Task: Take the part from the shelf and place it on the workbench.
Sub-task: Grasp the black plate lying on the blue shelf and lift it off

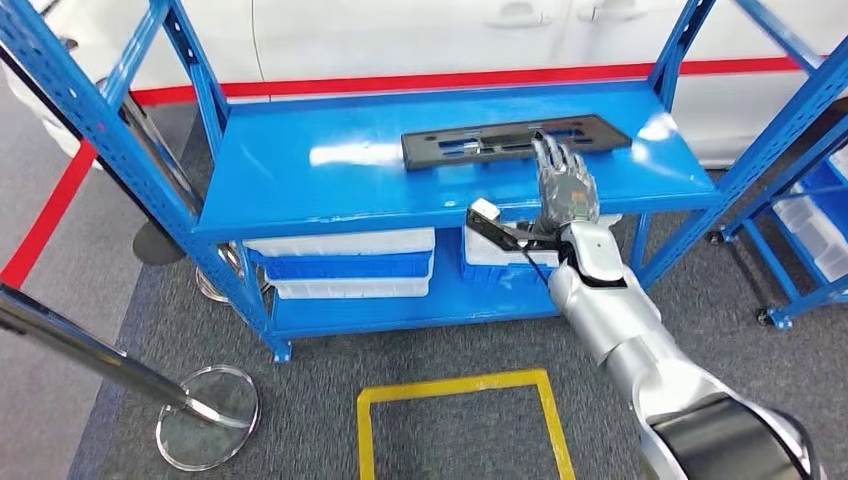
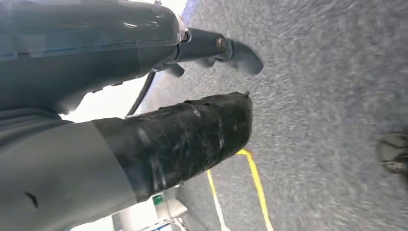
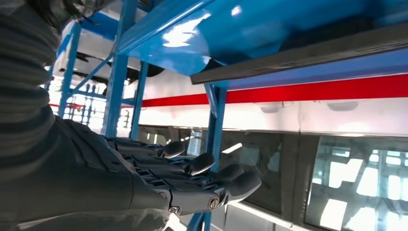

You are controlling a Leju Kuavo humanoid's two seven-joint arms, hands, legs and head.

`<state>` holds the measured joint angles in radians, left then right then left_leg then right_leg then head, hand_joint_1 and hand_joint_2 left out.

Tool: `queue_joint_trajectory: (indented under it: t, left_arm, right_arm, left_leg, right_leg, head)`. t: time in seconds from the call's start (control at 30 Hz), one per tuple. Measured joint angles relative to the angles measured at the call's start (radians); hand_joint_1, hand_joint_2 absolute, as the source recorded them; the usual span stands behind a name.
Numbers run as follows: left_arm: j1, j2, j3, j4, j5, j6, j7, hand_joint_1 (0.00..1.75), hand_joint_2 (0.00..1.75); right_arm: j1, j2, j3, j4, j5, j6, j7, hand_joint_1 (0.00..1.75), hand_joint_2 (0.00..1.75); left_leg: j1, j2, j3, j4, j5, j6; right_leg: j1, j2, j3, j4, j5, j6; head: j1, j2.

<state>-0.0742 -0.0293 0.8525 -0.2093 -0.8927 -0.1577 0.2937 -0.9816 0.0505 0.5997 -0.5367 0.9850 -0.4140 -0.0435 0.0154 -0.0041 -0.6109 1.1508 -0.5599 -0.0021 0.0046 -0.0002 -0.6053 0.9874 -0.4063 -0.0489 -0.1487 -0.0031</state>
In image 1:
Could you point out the white car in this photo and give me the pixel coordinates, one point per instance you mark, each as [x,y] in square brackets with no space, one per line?
[397,33]

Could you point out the blue wheeled storage rack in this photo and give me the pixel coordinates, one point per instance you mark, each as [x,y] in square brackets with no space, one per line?
[808,301]

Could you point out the yellow floor tape square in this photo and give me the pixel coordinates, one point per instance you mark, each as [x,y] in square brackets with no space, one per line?
[450,384]

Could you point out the blue plastic parts bin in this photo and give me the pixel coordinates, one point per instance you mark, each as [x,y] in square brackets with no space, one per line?
[828,199]

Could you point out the large blue metal shelf rack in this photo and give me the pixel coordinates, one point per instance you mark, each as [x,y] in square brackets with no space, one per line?
[331,192]

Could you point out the chrome stanchion post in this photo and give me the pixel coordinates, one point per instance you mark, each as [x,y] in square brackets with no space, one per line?
[99,358]
[215,285]

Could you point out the red barrier belt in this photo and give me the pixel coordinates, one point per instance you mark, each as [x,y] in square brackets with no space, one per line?
[397,83]
[46,218]

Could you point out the pale wrist camera on bracket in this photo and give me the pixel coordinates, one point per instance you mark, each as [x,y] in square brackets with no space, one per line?
[485,210]

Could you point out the white plastic parts bins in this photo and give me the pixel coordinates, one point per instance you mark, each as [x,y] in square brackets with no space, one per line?
[808,228]

